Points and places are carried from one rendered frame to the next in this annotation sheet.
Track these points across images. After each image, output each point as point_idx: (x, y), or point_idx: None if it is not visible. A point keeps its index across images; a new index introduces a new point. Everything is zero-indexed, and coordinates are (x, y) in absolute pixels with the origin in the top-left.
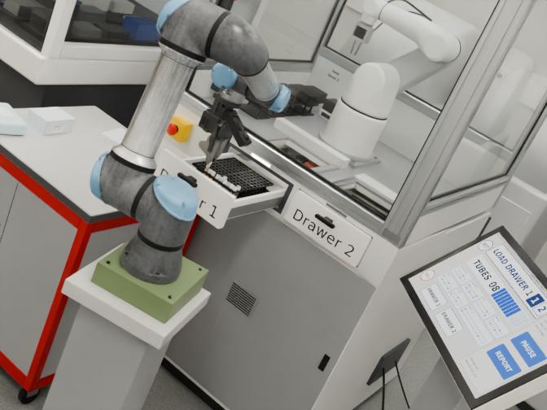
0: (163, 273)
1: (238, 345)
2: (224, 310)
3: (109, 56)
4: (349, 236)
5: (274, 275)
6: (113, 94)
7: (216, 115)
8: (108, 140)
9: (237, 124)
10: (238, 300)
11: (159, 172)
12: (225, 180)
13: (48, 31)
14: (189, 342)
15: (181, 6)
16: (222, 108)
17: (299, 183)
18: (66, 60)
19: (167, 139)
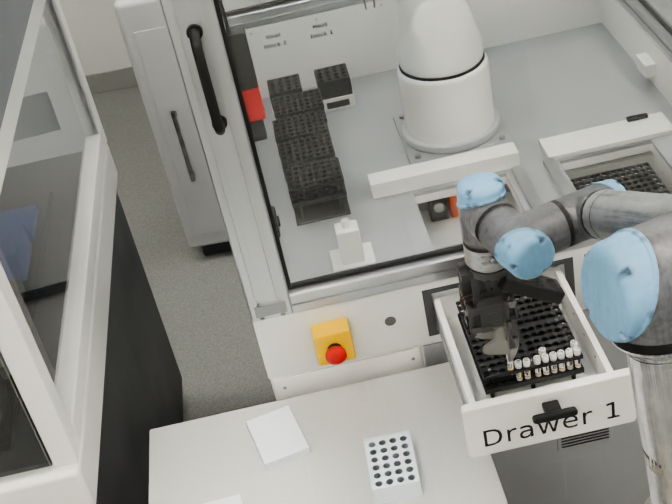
0: None
1: (616, 473)
2: (567, 460)
3: (86, 349)
4: None
5: (616, 369)
6: (105, 379)
7: (486, 299)
8: (284, 460)
9: (532, 282)
10: (581, 435)
11: (481, 439)
12: (554, 354)
13: (43, 432)
14: None
15: (658, 281)
16: (490, 282)
17: (579, 249)
18: (82, 431)
19: (314, 367)
